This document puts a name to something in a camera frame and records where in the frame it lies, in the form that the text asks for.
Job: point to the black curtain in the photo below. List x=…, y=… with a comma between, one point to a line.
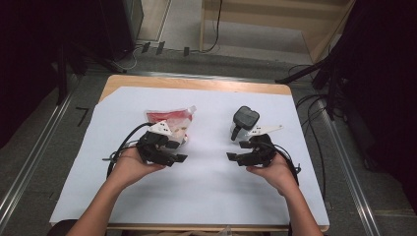
x=387, y=82
x=29, y=65

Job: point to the black cabinet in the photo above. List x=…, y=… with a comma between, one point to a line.
x=114, y=26

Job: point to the white paper sheet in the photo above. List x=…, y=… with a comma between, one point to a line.
x=209, y=196

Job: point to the black metal stand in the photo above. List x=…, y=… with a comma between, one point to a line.
x=61, y=75
x=301, y=73

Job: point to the person's right hand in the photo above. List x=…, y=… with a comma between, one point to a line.
x=278, y=173

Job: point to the red and white spout pouch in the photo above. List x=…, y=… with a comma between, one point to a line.
x=170, y=116

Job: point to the black tape strip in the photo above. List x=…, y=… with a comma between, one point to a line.
x=146, y=47
x=186, y=51
x=160, y=47

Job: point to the metal floor rail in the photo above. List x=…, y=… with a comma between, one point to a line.
x=352, y=177
x=39, y=147
x=196, y=76

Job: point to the clear jar with black lid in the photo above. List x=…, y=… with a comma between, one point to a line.
x=246, y=118

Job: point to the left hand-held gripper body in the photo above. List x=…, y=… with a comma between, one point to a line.
x=152, y=144

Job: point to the black tape corner mark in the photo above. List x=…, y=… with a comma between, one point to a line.
x=83, y=116

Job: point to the person's left hand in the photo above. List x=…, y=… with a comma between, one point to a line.
x=131, y=167

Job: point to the wooden table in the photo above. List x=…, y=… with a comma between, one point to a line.
x=196, y=83

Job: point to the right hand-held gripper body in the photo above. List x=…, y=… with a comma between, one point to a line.
x=264, y=152

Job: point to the wooden shelf frame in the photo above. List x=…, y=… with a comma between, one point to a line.
x=324, y=36

